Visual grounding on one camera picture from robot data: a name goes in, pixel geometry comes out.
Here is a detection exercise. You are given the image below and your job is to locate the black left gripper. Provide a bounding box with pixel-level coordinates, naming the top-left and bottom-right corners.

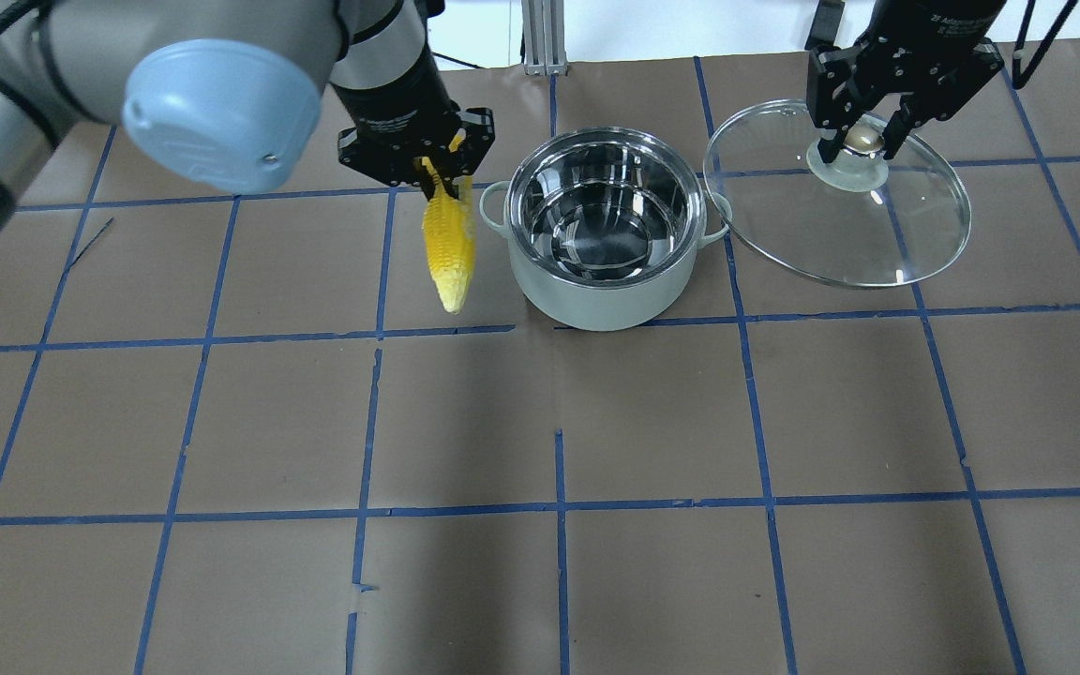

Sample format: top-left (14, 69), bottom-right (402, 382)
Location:
top-left (330, 52), bottom-right (496, 203)

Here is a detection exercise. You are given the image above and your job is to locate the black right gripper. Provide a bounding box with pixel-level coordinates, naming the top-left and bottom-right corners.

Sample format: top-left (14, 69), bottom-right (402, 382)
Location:
top-left (807, 9), bottom-right (1004, 161)

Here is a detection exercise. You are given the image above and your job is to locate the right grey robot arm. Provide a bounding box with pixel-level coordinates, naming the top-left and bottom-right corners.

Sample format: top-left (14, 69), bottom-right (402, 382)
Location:
top-left (805, 1), bottom-right (1004, 165)

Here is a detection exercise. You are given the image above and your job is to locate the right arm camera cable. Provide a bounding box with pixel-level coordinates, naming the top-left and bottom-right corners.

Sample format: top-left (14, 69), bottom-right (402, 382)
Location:
top-left (1009, 0), bottom-right (1080, 90)

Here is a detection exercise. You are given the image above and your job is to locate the aluminium frame post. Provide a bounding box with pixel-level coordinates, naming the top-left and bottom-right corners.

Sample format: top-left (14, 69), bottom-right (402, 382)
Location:
top-left (521, 0), bottom-right (569, 76)

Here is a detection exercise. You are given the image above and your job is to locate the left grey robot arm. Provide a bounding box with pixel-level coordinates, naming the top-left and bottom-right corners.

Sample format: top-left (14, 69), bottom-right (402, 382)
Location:
top-left (0, 1), bottom-right (496, 232)

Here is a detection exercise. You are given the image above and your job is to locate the yellow corn cob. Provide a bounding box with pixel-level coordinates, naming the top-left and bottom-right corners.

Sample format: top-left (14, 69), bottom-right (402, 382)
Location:
top-left (421, 176), bottom-right (476, 313)

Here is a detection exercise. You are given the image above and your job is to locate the pale green cooking pot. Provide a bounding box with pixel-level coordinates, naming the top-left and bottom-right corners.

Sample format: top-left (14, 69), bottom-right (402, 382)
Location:
top-left (477, 127), bottom-right (733, 332)

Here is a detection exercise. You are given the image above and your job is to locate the glass pot lid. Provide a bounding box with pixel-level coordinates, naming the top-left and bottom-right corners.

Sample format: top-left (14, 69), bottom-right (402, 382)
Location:
top-left (703, 99), bottom-right (972, 288)

